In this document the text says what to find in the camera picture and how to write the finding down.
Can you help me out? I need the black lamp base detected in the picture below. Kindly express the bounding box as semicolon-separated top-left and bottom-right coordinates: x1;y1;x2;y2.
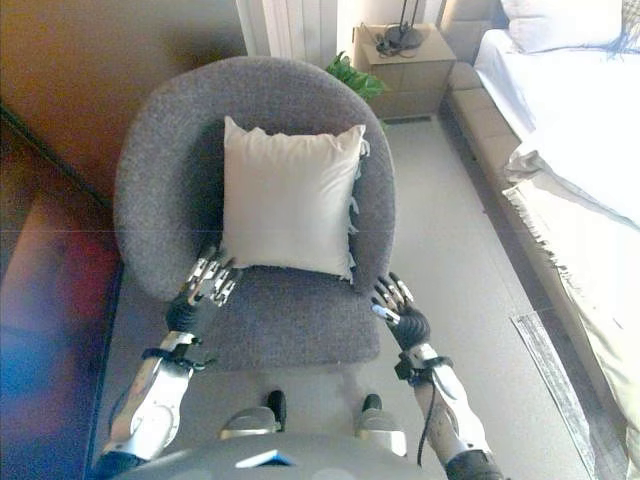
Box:
375;0;425;54

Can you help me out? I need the silver robot left leg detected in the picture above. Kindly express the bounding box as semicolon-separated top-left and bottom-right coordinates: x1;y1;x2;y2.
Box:
218;389;289;441

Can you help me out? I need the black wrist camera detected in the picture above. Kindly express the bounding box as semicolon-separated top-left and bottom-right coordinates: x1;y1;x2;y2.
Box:
394;349;426;384
172;344;219;374

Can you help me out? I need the green potted plant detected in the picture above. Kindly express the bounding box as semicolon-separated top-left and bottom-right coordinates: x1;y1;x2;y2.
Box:
323;50;391;131

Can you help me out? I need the silver robot leg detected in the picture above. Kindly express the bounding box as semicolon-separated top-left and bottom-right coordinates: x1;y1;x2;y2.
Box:
353;393;409;459
218;389;289;441

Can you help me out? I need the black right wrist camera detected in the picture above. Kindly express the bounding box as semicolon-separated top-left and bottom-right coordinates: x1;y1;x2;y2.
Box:
394;349;426;384

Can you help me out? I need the grey robot torso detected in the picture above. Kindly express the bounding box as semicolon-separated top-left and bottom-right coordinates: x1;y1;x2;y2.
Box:
112;432;446;480

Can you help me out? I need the white fringed cushion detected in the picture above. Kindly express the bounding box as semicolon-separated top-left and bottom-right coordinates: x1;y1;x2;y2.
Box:
221;115;372;285

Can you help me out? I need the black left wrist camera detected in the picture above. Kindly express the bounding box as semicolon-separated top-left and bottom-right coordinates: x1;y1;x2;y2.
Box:
172;344;219;374

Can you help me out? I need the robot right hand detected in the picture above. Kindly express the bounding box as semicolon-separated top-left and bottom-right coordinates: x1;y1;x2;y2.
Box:
369;272;432;347

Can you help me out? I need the dark glossy cabinet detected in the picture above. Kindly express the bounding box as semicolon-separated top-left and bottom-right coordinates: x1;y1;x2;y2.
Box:
0;102;124;480

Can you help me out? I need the white bed duvet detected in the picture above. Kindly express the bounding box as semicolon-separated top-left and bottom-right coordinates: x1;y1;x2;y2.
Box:
472;27;640;226

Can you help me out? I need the grey tasselled throw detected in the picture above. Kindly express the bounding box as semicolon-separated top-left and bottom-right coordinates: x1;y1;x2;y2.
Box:
607;0;640;61

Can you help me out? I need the silver robot right leg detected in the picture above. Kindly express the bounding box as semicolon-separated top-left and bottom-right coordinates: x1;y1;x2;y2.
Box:
353;393;409;459

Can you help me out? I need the grey fabric armchair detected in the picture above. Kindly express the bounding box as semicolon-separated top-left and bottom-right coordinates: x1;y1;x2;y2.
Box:
113;55;397;374

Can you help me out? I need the white bed pillow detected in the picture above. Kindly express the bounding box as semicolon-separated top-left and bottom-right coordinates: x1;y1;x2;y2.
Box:
499;0;626;55

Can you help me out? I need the beige fringed bed throw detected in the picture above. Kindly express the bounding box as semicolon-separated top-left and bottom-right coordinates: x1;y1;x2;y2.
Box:
502;149;640;480

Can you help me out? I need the wooden nightstand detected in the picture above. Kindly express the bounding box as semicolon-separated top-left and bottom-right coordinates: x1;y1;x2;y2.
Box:
352;22;457;121

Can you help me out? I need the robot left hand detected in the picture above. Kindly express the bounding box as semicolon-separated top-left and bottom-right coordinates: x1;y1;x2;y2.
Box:
164;244;245;334

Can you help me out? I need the grey patterned rug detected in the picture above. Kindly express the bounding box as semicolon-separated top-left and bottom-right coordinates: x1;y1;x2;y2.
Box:
508;312;631;480

